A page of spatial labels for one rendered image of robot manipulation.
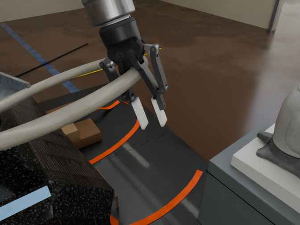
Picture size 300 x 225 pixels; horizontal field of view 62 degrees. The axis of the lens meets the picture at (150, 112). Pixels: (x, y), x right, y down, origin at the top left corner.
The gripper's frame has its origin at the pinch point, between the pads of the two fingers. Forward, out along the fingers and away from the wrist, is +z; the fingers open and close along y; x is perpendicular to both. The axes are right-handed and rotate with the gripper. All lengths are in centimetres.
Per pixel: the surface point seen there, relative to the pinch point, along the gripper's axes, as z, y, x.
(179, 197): 100, 40, -74
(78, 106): -10.2, 4.3, 15.2
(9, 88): -12, 53, -13
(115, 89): -9.8, 0.3, 8.8
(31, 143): 12, 65, -17
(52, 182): 21, 47, -3
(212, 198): 55, 2, -28
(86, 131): 55, 118, -106
